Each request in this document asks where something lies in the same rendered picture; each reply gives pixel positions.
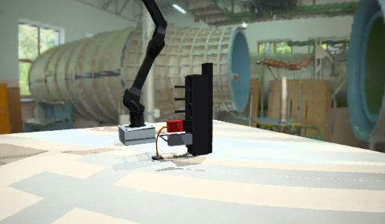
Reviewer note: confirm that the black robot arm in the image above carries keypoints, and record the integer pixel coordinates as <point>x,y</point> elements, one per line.
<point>131,97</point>

